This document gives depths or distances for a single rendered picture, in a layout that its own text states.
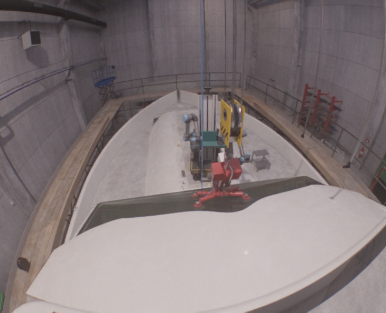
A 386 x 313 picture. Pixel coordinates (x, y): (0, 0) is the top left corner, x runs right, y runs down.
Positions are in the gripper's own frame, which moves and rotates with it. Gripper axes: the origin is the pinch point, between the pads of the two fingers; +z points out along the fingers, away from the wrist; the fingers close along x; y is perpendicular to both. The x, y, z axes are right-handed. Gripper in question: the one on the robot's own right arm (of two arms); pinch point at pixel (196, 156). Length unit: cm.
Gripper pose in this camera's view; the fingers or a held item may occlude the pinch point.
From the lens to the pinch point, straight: 287.5
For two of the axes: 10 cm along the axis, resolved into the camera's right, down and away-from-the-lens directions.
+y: -0.4, -2.2, 9.8
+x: -9.8, 2.0, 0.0
